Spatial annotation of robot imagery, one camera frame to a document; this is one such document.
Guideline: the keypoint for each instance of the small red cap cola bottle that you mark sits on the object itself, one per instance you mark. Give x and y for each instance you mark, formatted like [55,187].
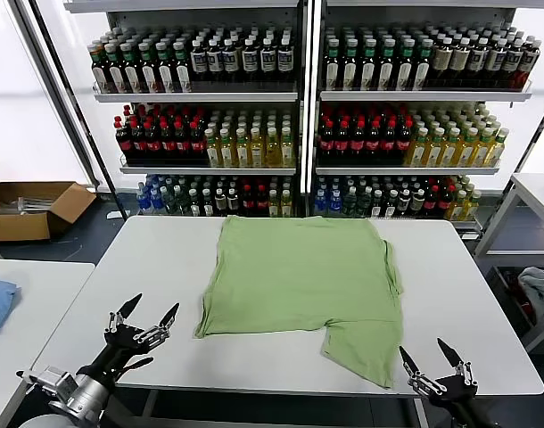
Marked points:
[261,203]
[444,201]
[247,203]
[431,201]

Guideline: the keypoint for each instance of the metal table frame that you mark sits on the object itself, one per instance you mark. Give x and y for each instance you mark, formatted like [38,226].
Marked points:
[149,405]

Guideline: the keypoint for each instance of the white crumpled cloth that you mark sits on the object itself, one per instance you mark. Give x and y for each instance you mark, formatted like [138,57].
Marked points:
[539,285]

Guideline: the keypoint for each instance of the plastic-wrapped items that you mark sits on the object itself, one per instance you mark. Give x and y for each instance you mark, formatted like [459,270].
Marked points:
[31,205]

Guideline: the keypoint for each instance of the white side table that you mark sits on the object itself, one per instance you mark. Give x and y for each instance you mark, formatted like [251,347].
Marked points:
[535,187]

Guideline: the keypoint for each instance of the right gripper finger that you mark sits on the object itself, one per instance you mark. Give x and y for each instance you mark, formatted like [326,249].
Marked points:
[448,350]
[408,361]

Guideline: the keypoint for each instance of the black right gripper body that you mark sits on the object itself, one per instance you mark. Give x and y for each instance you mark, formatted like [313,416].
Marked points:
[457,397]

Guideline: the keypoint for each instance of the blue drink bottle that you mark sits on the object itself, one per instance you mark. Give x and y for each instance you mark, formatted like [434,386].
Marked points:
[321,203]
[142,200]
[335,203]
[155,200]

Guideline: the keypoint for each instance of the small dark bottle beige label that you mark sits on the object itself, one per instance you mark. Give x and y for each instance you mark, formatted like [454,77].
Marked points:
[404,200]
[232,200]
[220,200]
[417,200]

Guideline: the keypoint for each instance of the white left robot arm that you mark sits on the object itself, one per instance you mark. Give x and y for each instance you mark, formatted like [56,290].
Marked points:
[80,401]

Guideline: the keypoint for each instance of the grey metal shelf unit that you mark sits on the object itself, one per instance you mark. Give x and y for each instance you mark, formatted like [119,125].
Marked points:
[410,95]
[196,96]

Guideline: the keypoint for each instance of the green short-sleeve shirt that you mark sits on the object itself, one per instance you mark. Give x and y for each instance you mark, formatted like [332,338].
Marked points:
[299,276]

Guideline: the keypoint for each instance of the small white floor object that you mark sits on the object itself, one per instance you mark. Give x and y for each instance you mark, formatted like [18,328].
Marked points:
[113,214]

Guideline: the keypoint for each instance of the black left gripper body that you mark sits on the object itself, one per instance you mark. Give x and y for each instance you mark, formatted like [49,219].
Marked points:
[118,352]

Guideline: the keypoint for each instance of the green water bottle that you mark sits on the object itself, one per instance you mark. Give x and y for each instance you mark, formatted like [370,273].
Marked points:
[181,203]
[350,203]
[169,203]
[365,203]

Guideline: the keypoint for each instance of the open cardboard box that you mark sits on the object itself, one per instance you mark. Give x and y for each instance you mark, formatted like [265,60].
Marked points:
[18,227]

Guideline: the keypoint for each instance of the small yellow tea bottle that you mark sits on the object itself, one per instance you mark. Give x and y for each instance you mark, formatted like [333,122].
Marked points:
[286,204]
[472,205]
[458,205]
[274,204]

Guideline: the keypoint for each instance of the blue cloth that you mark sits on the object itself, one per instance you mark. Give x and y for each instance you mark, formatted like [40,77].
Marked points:
[0,298]

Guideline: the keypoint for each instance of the black window frame post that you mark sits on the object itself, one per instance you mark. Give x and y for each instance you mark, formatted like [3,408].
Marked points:
[528,147]
[78,129]

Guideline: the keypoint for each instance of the small dark bottle white cap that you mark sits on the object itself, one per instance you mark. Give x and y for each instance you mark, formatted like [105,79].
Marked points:
[377,204]
[390,204]
[207,203]
[194,203]

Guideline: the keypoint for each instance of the dark bottle blue white label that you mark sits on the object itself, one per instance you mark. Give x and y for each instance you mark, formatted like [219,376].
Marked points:
[477,60]
[250,60]
[215,60]
[285,60]
[199,60]
[495,60]
[230,60]
[513,60]
[267,60]

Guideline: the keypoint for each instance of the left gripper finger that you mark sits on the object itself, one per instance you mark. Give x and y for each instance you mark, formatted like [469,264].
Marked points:
[131,305]
[170,314]

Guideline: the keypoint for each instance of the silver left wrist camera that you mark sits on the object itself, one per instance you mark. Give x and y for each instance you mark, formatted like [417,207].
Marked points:
[53,379]

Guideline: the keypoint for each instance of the dark storage bin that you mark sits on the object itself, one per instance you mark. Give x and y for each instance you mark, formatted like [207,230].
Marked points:
[504,278]

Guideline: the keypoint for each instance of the reddish bottle white label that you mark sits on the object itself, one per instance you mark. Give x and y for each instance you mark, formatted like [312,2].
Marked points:
[529,62]

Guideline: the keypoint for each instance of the dark tea bottle green cap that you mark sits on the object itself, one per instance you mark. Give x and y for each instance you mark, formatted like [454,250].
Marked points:
[350,71]
[182,71]
[406,71]
[423,71]
[116,71]
[149,71]
[100,71]
[388,71]
[368,71]
[332,71]
[132,71]
[165,71]

